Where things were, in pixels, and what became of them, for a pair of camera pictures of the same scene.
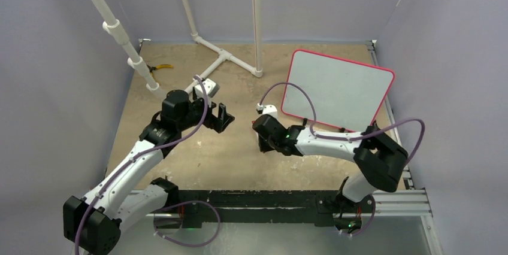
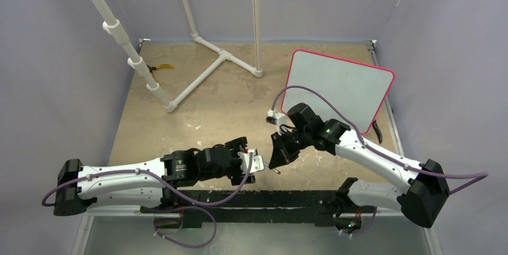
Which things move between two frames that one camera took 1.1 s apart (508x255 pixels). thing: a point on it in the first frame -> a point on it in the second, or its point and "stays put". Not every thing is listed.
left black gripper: (212, 122) -> (237, 146)
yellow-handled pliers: (160, 66) stays put
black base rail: (257, 206) stays put
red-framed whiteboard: (348, 94) stays put
